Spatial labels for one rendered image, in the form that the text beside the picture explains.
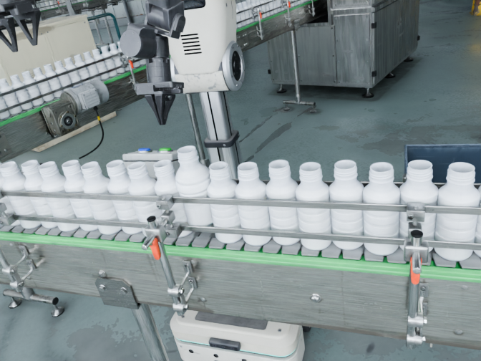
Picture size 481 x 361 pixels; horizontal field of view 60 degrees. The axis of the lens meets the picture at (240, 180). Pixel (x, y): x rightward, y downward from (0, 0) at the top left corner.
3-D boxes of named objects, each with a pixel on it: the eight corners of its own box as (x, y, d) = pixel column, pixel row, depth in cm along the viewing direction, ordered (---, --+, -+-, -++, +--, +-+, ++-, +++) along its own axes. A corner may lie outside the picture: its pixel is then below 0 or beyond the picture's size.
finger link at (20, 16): (8, 51, 97) (-9, 8, 92) (30, 44, 103) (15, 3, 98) (31, 49, 95) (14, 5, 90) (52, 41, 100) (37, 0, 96)
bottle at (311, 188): (334, 233, 81) (330, 158, 73) (330, 253, 76) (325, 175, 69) (303, 231, 83) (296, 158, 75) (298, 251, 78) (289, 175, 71)
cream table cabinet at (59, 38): (89, 111, 550) (56, 17, 494) (119, 114, 514) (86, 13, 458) (10, 145, 477) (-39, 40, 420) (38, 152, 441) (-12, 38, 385)
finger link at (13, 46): (-4, 55, 94) (-22, 11, 89) (20, 48, 100) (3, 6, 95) (19, 53, 92) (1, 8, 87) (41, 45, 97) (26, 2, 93)
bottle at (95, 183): (123, 218, 99) (101, 156, 92) (128, 230, 94) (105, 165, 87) (98, 226, 98) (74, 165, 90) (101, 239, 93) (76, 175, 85)
